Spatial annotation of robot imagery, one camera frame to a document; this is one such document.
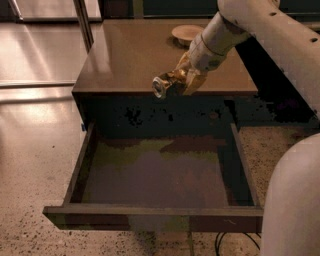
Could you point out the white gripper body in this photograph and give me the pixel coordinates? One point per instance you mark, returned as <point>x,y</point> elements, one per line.
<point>204,55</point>

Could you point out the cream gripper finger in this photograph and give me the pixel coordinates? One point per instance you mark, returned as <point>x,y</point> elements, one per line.
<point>183,65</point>
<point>194,79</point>

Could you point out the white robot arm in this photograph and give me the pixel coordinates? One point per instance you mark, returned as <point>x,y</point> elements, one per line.
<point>291,219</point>

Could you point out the dark brown drawer cabinet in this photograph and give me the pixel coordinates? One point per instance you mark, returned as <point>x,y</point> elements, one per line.
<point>113,90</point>

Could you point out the open top drawer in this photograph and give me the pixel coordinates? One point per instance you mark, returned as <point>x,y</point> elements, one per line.
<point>170,184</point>

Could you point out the white ceramic bowl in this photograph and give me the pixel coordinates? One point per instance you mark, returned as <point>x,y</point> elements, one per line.
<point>186,33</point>

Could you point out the metal vertical post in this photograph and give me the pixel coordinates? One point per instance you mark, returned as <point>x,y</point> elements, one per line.
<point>83,20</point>

